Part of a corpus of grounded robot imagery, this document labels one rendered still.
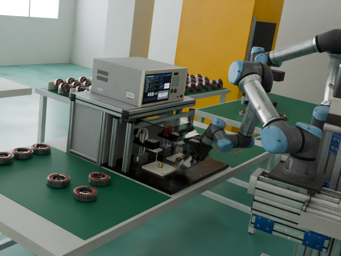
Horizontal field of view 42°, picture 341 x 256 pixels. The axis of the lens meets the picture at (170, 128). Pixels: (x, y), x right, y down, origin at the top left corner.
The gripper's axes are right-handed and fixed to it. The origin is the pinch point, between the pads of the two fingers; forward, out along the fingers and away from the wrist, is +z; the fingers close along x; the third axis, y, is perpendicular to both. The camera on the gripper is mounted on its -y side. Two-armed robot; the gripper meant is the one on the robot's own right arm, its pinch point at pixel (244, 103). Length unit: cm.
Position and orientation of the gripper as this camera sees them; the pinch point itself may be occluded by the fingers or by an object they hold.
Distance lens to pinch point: 281.2
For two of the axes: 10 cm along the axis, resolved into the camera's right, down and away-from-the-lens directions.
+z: -1.3, 9.5, 2.7
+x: 4.5, -1.9, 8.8
